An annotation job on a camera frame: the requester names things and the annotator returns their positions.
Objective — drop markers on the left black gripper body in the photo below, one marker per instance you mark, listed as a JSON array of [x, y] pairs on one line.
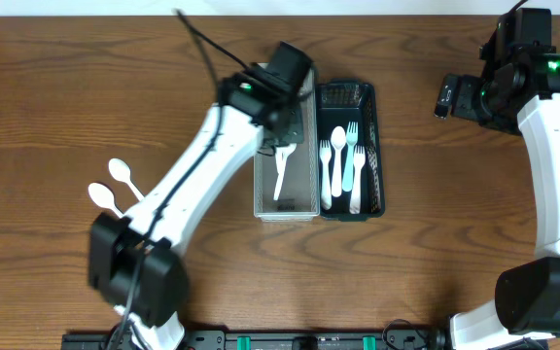
[[289, 127]]

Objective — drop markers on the clear plastic basket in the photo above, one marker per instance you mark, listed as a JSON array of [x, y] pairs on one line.
[[299, 196]]

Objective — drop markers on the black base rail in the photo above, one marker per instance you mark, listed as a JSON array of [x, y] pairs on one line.
[[399, 335]]

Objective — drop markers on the black plastic basket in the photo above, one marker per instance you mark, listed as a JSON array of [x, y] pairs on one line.
[[339, 103]]

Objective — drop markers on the white spoon in basket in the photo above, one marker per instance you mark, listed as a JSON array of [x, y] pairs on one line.
[[338, 141]]

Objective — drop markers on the translucent plastic spoon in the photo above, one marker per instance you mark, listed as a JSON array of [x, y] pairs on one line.
[[280, 177]]

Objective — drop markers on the teal plastic fork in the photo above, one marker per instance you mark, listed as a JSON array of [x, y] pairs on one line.
[[351, 141]]

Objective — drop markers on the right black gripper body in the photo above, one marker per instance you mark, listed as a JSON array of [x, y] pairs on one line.
[[462, 97]]

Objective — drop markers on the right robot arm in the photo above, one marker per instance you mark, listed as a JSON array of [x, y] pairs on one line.
[[522, 98]]

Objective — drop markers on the white plastic fork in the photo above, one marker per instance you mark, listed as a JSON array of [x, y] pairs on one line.
[[325, 154], [358, 162]]

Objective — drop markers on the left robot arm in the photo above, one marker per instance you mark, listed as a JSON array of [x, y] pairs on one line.
[[136, 256]]

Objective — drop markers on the white plastic spoon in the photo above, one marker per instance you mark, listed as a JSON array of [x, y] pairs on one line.
[[281, 158], [103, 197], [121, 172]]

